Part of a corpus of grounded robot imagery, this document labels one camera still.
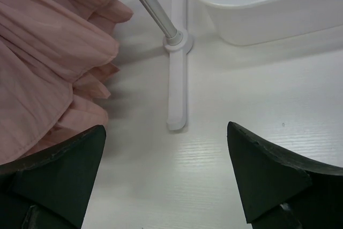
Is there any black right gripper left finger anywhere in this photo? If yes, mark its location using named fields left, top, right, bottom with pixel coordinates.
left=1, top=125, right=106, bottom=228

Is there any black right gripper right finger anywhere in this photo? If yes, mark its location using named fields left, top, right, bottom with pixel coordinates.
left=227, top=122, right=342, bottom=228

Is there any dusty pink pleated skirt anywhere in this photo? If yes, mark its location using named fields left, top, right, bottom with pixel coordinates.
left=1, top=0, right=132, bottom=164

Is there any white clothes rack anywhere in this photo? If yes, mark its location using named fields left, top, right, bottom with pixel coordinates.
left=139, top=0, right=193, bottom=131

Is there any white plastic basket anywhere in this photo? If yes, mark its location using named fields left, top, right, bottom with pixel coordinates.
left=199, top=0, right=342, bottom=46

